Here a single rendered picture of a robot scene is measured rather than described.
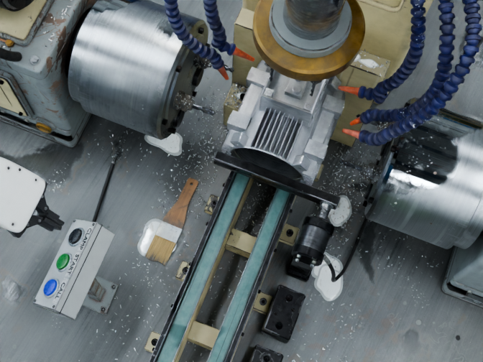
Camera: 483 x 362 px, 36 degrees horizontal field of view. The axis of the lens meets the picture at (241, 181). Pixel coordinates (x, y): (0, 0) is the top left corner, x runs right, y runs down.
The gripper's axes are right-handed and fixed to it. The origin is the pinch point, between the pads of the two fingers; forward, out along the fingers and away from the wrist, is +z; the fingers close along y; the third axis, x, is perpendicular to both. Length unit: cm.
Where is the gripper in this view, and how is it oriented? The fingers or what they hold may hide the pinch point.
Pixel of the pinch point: (49, 220)
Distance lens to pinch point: 132.6
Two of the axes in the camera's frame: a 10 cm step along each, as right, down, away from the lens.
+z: 5.7, 4.8, 6.7
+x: -7.4, -0.7, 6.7
